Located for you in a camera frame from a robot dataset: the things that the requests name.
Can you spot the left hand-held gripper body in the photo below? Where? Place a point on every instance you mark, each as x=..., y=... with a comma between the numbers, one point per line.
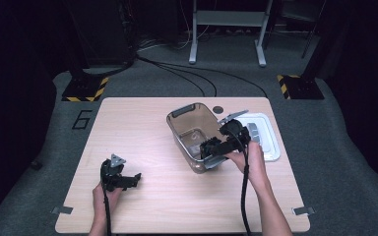
x=111, y=170

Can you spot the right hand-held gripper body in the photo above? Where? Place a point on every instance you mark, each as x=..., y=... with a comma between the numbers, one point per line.
x=236, y=134

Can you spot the translucent brown storage container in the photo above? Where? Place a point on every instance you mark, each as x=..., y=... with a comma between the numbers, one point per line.
x=190, y=131

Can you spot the person's left hand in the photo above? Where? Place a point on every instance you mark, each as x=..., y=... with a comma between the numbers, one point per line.
x=114, y=200

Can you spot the person's right hand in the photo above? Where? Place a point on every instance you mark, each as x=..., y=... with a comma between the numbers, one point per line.
x=256, y=164

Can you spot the black base with hazard stripes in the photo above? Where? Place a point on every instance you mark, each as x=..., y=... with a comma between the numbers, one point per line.
x=83, y=89
x=303, y=88

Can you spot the dark equipment cabinet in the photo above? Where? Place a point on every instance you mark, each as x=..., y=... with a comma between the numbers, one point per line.
x=105, y=29

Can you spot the white metal stand frame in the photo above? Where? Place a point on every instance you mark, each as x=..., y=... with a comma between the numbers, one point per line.
x=229, y=18

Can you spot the black upright post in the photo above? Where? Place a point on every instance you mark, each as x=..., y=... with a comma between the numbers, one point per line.
x=321, y=42
x=75, y=49

